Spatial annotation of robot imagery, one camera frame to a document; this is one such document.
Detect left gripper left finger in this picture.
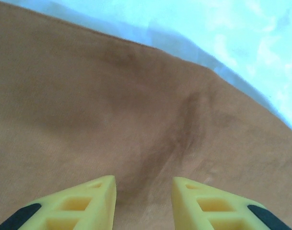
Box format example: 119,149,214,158
0,175,117,230

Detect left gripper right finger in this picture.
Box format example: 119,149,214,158
172,176,292,230

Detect brown long pants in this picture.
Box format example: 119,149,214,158
0,0,292,230

